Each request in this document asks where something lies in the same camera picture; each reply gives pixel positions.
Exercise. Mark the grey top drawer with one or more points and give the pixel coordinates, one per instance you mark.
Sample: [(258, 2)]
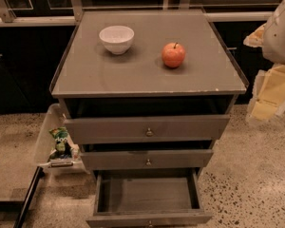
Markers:
[(146, 129)]

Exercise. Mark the green snack bag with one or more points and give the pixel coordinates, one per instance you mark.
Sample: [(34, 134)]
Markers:
[(61, 149)]

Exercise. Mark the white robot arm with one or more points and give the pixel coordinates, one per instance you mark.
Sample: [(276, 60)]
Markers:
[(269, 86)]

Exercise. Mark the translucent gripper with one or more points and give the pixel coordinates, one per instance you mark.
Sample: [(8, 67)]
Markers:
[(280, 37)]

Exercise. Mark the clear plastic storage bin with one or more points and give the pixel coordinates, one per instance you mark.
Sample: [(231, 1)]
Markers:
[(45, 142)]

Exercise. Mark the grey wooden drawer cabinet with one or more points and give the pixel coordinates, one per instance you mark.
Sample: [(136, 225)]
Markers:
[(94, 83)]

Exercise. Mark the red apple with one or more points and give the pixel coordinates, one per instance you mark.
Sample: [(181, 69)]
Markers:
[(173, 55)]

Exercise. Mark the grey drawer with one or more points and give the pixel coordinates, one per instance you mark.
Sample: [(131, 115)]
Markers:
[(146, 129), (147, 198), (151, 159)]

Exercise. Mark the grey bottom drawer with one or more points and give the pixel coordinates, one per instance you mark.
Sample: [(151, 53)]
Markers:
[(147, 198)]

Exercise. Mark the grey middle drawer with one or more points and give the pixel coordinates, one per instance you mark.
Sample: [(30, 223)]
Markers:
[(151, 159)]

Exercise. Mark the metal railing frame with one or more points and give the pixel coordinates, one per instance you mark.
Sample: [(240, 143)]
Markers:
[(44, 13)]

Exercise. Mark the white ceramic bowl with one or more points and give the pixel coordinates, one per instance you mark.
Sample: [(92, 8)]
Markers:
[(117, 39)]

